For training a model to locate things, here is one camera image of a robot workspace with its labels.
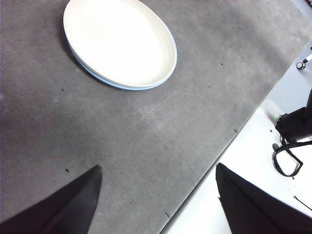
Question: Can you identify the blue round plate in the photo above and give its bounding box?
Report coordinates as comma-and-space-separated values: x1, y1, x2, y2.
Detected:
68, 29, 178, 92

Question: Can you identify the thin black wire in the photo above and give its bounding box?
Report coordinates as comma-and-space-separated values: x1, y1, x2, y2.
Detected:
293, 195, 312, 212

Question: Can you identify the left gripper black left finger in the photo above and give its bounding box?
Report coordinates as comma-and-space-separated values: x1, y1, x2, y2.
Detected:
0, 165, 103, 234

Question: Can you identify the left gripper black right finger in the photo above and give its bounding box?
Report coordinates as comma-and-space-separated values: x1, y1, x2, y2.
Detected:
215, 162, 312, 234

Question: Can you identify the white round plate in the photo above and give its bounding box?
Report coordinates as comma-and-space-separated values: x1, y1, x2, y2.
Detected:
62, 0, 178, 89

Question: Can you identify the white stick with metal ring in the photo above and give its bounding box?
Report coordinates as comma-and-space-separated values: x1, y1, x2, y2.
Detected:
296, 46, 312, 71

